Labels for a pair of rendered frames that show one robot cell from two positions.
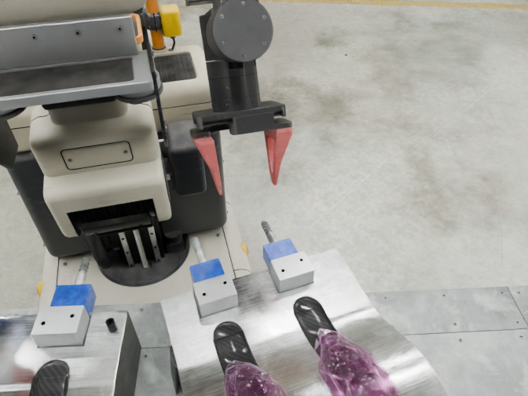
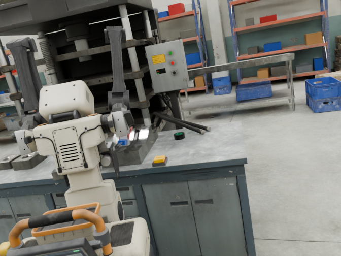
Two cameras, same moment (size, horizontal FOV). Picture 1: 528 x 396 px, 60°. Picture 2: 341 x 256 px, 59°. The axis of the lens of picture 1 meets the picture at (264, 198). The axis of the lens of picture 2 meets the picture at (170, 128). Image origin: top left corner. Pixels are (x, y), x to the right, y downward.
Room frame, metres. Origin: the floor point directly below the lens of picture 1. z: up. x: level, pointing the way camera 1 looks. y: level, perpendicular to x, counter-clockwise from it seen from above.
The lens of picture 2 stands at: (1.88, 1.11, 1.48)
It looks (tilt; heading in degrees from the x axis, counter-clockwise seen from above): 16 degrees down; 196
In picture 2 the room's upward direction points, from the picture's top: 11 degrees counter-clockwise
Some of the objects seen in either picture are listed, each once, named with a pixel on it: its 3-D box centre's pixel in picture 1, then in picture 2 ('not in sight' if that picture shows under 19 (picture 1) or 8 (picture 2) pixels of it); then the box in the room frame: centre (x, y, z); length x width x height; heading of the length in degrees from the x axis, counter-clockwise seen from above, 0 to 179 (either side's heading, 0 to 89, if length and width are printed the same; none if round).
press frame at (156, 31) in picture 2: not in sight; (116, 104); (-1.26, -0.39, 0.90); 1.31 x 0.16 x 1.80; 93
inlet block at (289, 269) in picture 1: (278, 252); not in sight; (0.43, -0.02, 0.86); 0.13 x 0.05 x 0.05; 20
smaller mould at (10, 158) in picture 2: not in sight; (9, 161); (0.10, -0.72, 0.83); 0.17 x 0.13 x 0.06; 3
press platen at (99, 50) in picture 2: not in sight; (87, 60); (-0.79, -0.35, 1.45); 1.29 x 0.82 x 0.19; 93
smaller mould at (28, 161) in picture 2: not in sight; (30, 159); (0.12, -0.52, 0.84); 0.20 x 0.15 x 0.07; 3
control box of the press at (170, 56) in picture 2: not in sight; (178, 125); (-0.66, 0.45, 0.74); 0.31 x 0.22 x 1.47; 93
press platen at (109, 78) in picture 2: not in sight; (94, 85); (-0.80, -0.35, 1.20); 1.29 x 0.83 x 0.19; 93
